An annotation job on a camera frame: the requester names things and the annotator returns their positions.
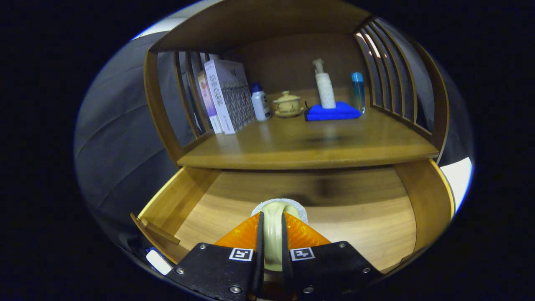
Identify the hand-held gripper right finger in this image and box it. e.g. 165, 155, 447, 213
281, 211, 383, 301

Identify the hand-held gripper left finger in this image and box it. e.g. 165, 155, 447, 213
176, 211, 265, 301

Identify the pale green handled scrub brush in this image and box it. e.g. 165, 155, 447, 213
250, 198, 309, 272

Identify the wooden drawer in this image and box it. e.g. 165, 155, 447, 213
130, 159, 456, 274

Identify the wooden countertop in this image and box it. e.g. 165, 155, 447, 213
176, 107, 439, 170

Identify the wooden cabinet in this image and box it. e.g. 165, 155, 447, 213
143, 0, 450, 170

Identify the small white object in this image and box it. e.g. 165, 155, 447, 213
145, 247, 173, 275

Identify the blue folded cloth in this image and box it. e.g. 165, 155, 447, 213
304, 101, 362, 122

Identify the white bottle blue cap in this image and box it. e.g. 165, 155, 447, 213
250, 82, 272, 122

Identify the beige lidded teacup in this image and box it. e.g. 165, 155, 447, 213
273, 90, 305, 118

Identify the white patterned book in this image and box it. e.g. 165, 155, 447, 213
204, 59, 256, 135

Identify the thin purple book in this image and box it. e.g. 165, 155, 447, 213
197, 71, 223, 134

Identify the white pump bottle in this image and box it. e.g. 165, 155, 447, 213
313, 59, 336, 109

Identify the clear blue bottle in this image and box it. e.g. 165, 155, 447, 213
351, 72, 366, 114

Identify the black backdrop cloth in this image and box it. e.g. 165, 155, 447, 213
74, 17, 475, 251

